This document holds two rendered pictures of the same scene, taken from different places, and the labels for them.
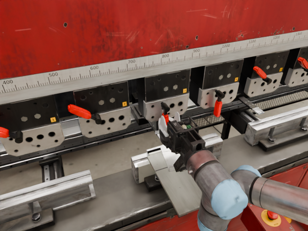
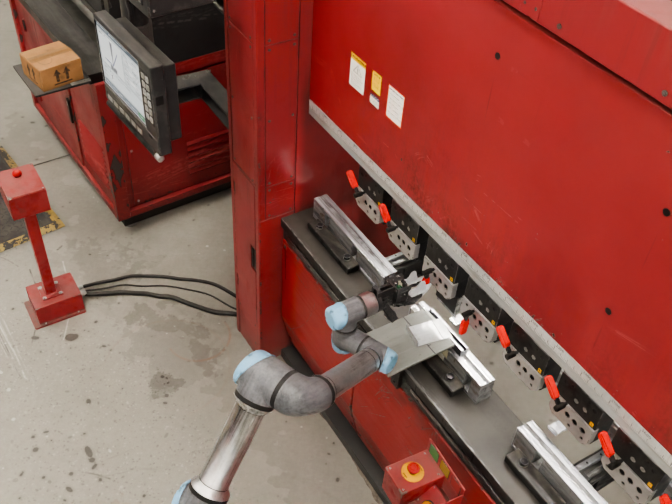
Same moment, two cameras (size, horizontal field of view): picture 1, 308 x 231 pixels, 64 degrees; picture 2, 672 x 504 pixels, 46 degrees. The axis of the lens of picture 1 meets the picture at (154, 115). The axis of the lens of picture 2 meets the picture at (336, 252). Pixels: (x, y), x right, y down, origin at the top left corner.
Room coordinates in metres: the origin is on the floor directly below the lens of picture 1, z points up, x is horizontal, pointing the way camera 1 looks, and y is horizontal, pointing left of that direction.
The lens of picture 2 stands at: (-0.02, -1.70, 2.96)
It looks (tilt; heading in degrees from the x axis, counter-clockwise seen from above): 43 degrees down; 78
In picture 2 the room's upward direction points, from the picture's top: 5 degrees clockwise
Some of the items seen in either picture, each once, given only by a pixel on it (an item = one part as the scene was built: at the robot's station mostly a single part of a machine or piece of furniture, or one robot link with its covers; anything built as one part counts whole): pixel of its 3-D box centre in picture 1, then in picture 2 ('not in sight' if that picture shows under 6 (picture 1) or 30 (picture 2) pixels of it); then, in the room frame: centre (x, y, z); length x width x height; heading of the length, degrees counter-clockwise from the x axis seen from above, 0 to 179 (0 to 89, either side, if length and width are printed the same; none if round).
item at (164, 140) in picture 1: (168, 138); not in sight; (0.55, -0.04, 1.19); 0.09 x 0.05 x 0.02; 27
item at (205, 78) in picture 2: not in sight; (201, 106); (-0.04, 1.05, 1.17); 0.40 x 0.24 x 0.07; 113
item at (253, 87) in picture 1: (259, 70); (535, 352); (0.85, -0.40, 1.26); 0.15 x 0.09 x 0.17; 113
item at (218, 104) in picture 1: (217, 103); (466, 322); (0.71, -0.22, 1.20); 0.04 x 0.02 x 0.10; 23
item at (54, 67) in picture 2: not in sight; (49, 63); (-0.71, 1.64, 1.04); 0.30 x 0.26 x 0.12; 116
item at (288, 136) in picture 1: (287, 137); (544, 492); (0.89, -0.63, 0.89); 0.30 x 0.05 x 0.03; 113
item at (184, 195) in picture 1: (184, 174); (405, 341); (0.58, -0.11, 1.00); 0.26 x 0.18 x 0.01; 23
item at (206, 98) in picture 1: (214, 79); (490, 306); (0.78, -0.21, 1.26); 0.15 x 0.09 x 0.17; 113
